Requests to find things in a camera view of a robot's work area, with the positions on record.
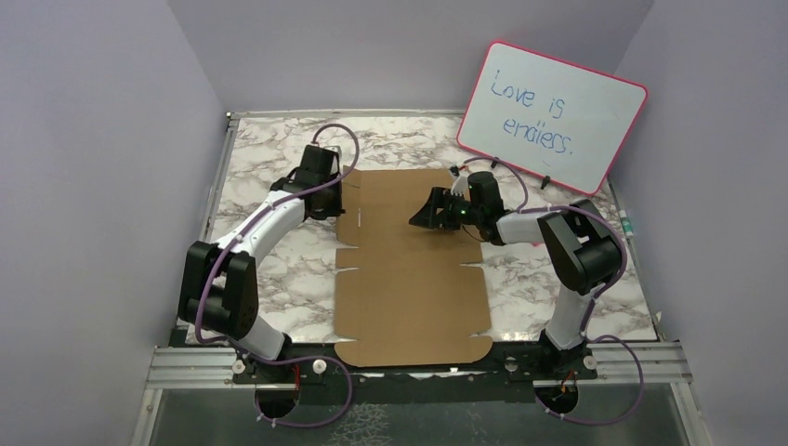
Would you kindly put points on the brown cardboard box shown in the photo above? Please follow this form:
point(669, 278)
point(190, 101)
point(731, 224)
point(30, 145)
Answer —
point(405, 296)

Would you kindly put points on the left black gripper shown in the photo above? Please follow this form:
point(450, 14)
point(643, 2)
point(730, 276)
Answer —
point(334, 210)

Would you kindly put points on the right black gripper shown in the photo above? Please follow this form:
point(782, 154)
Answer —
point(426, 217)

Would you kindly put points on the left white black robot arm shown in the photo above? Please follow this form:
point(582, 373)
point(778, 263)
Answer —
point(219, 290)

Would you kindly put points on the aluminium table frame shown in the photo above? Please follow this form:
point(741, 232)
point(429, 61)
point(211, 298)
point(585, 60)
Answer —
point(197, 402)

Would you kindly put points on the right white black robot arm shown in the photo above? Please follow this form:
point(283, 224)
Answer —
point(586, 254)

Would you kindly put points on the pink framed whiteboard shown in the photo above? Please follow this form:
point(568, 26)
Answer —
point(549, 117)

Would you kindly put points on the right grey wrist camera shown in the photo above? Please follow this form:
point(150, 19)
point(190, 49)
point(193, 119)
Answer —
point(460, 186)

